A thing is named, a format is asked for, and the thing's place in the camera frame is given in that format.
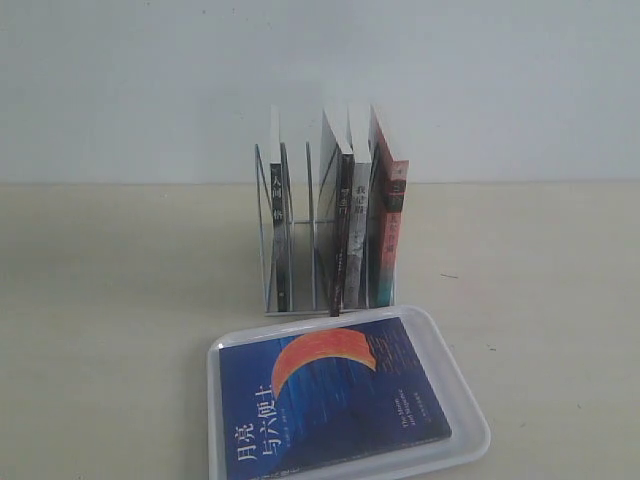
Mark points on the dark brown spine book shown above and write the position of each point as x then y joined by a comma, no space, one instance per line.
333,210

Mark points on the blue moon cover book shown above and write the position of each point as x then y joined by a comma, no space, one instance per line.
302,402

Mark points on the grey white spine book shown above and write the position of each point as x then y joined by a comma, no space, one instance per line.
357,134

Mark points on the black spine book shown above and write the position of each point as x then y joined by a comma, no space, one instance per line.
278,213

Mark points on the red spine book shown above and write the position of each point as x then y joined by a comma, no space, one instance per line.
390,172

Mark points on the white plastic tray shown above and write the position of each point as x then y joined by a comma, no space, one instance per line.
470,437

